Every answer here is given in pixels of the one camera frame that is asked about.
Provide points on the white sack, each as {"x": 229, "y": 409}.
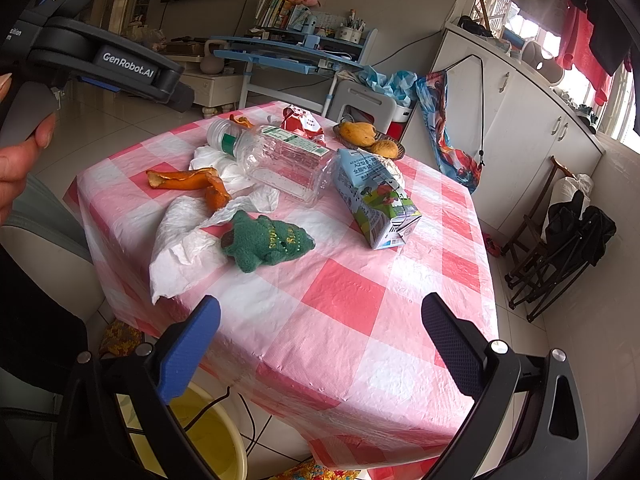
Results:
{"x": 570, "y": 190}

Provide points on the green plush toy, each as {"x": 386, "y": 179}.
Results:
{"x": 265, "y": 245}

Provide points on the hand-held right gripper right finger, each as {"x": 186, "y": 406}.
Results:
{"x": 455, "y": 350}

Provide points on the white cabinet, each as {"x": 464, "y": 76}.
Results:
{"x": 525, "y": 125}

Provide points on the person's black clothing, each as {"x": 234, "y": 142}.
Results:
{"x": 35, "y": 320}

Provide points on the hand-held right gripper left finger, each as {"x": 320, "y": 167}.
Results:
{"x": 187, "y": 355}

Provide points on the white pen holder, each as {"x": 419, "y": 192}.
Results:
{"x": 350, "y": 32}

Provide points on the large yellow mango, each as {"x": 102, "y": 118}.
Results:
{"x": 354, "y": 135}

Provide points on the small round mango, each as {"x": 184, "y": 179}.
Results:
{"x": 385, "y": 149}

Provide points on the clear plastic bottle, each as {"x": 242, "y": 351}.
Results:
{"x": 285, "y": 170}

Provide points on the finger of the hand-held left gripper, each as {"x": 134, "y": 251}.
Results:
{"x": 176, "y": 98}

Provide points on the black folding chair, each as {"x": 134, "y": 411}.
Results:
{"x": 575, "y": 240}

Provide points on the pink kettlebell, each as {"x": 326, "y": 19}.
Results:
{"x": 211, "y": 62}

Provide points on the cream television cabinet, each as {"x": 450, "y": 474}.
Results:
{"x": 210, "y": 87}

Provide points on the colourful crocheted slipper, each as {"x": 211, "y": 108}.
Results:
{"x": 120, "y": 337}
{"x": 330, "y": 472}

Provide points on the black bag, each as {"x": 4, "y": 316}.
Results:
{"x": 472, "y": 26}

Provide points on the pink checkered tablecloth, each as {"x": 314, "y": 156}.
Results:
{"x": 350, "y": 300}

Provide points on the long orange peel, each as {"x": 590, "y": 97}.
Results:
{"x": 175, "y": 179}

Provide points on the colourful printed bag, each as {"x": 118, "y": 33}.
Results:
{"x": 445, "y": 130}

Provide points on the blue milk carton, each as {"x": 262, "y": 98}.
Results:
{"x": 370, "y": 200}

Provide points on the curled orange peel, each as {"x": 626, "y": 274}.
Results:
{"x": 219, "y": 195}

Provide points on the glass dish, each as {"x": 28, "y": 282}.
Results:
{"x": 345, "y": 146}

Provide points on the clear plastic bag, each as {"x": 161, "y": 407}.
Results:
{"x": 147, "y": 35}

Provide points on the white round appliance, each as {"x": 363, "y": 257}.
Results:
{"x": 542, "y": 62}

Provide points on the row of books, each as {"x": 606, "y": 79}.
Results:
{"x": 270, "y": 7}

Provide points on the blue plastic bag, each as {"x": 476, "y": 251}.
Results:
{"x": 395, "y": 85}

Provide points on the wooden chair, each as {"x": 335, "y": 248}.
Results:
{"x": 525, "y": 230}

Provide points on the person's left hand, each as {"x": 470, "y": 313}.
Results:
{"x": 17, "y": 170}

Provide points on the grey-green chair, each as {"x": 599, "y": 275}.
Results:
{"x": 45, "y": 220}

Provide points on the black hanging garment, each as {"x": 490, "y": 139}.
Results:
{"x": 607, "y": 35}

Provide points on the yellow plastic basin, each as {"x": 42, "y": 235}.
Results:
{"x": 210, "y": 440}

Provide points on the desk calendar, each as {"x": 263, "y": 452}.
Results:
{"x": 327, "y": 21}

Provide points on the red hanging cloth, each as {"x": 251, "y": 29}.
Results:
{"x": 580, "y": 45}

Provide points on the large white tissue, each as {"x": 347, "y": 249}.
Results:
{"x": 180, "y": 245}

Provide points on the red snack packet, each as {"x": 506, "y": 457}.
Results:
{"x": 300, "y": 121}

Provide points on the small white tissue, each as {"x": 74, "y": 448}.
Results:
{"x": 207, "y": 157}

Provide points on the pink plush toy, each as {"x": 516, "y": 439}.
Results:
{"x": 305, "y": 0}

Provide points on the blue box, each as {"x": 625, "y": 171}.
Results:
{"x": 311, "y": 41}

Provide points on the blue study desk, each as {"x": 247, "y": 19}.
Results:
{"x": 280, "y": 55}

